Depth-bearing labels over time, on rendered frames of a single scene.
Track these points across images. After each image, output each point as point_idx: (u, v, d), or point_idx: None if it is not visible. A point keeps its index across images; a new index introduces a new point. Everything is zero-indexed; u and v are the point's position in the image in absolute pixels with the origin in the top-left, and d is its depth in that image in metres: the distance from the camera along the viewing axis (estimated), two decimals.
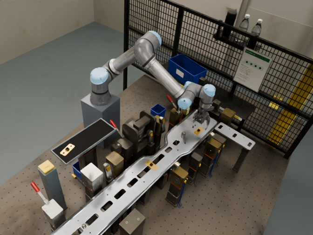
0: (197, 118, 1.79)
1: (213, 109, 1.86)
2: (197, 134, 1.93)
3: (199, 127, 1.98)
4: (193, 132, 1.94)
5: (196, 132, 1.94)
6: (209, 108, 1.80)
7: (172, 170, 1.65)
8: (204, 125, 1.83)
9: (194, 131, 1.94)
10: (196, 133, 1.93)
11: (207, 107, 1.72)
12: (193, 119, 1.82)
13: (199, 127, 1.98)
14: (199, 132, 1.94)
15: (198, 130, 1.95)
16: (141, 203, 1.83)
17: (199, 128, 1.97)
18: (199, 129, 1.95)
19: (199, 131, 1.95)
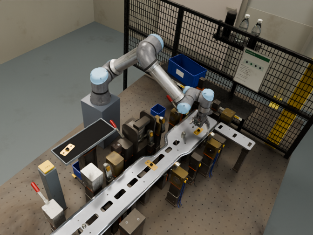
0: (196, 122, 1.82)
1: (211, 113, 1.89)
2: (197, 134, 1.93)
3: (199, 127, 1.98)
4: (193, 132, 1.94)
5: (196, 132, 1.94)
6: (208, 113, 1.83)
7: (172, 170, 1.65)
8: (204, 129, 1.85)
9: (194, 131, 1.94)
10: (196, 133, 1.93)
11: (206, 111, 1.75)
12: (192, 122, 1.85)
13: (199, 127, 1.98)
14: (199, 132, 1.94)
15: (198, 130, 1.95)
16: (141, 203, 1.83)
17: (199, 128, 1.97)
18: (199, 129, 1.95)
19: (199, 131, 1.95)
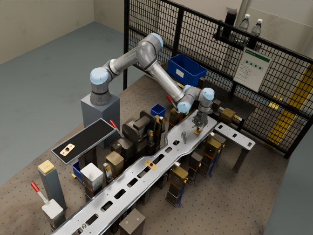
0: (196, 121, 1.82)
1: (211, 112, 1.88)
2: (198, 132, 1.92)
3: (199, 126, 1.97)
4: (193, 130, 1.93)
5: (196, 131, 1.93)
6: (208, 112, 1.82)
7: (172, 170, 1.65)
8: (200, 127, 1.87)
9: (194, 130, 1.94)
10: (196, 132, 1.92)
11: (207, 110, 1.75)
12: (192, 122, 1.85)
13: (199, 126, 1.97)
14: (199, 131, 1.93)
15: (198, 128, 1.94)
16: (141, 203, 1.83)
17: (199, 127, 1.96)
18: (199, 127, 1.95)
19: (199, 130, 1.94)
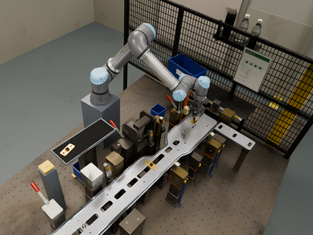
0: (192, 111, 1.79)
1: (208, 102, 1.86)
2: (194, 122, 1.90)
3: (196, 116, 1.95)
4: (190, 120, 1.91)
5: (193, 121, 1.91)
6: (204, 101, 1.80)
7: (172, 170, 1.65)
8: (196, 117, 1.85)
9: (191, 120, 1.91)
10: (193, 122, 1.90)
11: (202, 99, 1.72)
12: (187, 111, 1.82)
13: (195, 116, 1.94)
14: (195, 121, 1.91)
15: (194, 119, 1.91)
16: (141, 203, 1.83)
17: (196, 117, 1.94)
18: (195, 118, 1.92)
19: None
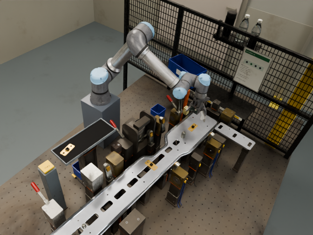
0: (193, 109, 1.78)
1: (208, 100, 1.85)
2: (192, 130, 1.95)
3: (193, 123, 2.00)
4: (188, 128, 1.96)
5: (190, 128, 1.96)
6: (205, 99, 1.79)
7: (172, 170, 1.65)
8: (201, 116, 1.81)
9: (188, 127, 1.97)
10: (191, 129, 1.95)
11: (203, 96, 1.71)
12: (188, 109, 1.81)
13: (193, 124, 2.00)
14: (193, 128, 1.96)
15: (192, 126, 1.97)
16: (141, 203, 1.83)
17: (193, 125, 1.99)
18: (193, 125, 1.97)
19: (193, 127, 1.97)
